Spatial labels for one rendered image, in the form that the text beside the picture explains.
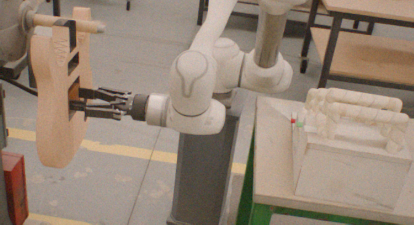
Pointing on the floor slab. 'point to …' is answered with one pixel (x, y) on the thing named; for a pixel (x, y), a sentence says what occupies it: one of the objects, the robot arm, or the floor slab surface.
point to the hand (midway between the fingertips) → (76, 98)
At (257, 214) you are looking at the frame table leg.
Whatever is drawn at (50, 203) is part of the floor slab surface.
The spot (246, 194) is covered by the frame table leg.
